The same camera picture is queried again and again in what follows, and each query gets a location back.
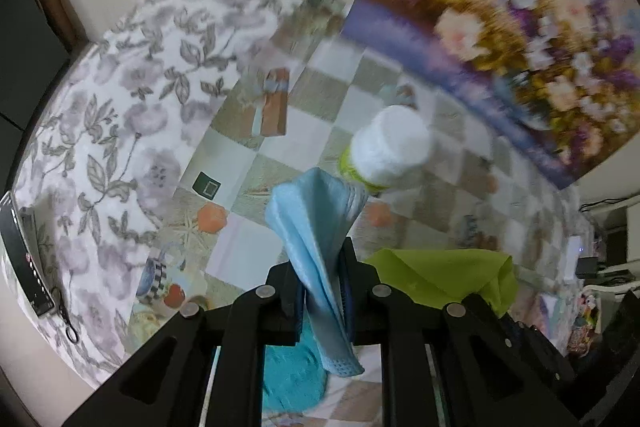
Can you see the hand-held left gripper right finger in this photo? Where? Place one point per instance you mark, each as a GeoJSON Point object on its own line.
{"type": "Point", "coordinates": [350, 304]}

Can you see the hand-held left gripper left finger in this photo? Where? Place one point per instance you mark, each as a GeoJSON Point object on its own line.
{"type": "Point", "coordinates": [285, 294]}

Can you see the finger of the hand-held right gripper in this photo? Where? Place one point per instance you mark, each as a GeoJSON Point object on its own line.
{"type": "Point", "coordinates": [542, 349]}

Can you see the light blue face mask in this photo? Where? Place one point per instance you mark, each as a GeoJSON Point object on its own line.
{"type": "Point", "coordinates": [310, 227]}

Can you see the green cloth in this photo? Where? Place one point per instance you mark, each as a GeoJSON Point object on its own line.
{"type": "Point", "coordinates": [440, 272]}

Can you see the colourful printed cloth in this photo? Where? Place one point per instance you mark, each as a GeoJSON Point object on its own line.
{"type": "Point", "coordinates": [582, 317]}

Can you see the teal knitted cloth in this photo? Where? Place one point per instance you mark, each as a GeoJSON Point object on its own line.
{"type": "Point", "coordinates": [290, 377]}

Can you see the white small device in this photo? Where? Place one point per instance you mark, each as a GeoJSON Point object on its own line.
{"type": "Point", "coordinates": [580, 257]}

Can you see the small orange object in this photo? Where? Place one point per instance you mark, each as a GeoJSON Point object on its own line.
{"type": "Point", "coordinates": [211, 218]}

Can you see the small dark green square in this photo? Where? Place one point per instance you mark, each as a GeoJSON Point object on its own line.
{"type": "Point", "coordinates": [206, 186]}

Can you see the checked printed tablecloth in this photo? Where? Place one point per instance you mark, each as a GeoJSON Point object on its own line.
{"type": "Point", "coordinates": [330, 82]}

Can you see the black key clip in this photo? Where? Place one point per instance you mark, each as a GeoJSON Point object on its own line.
{"type": "Point", "coordinates": [67, 319]}

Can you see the grey floral cloth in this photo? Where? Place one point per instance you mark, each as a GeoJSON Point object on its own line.
{"type": "Point", "coordinates": [125, 107]}

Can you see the black flat device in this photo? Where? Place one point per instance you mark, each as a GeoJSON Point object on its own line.
{"type": "Point", "coordinates": [27, 252]}

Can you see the floral painting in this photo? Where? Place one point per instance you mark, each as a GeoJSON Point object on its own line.
{"type": "Point", "coordinates": [500, 32]}

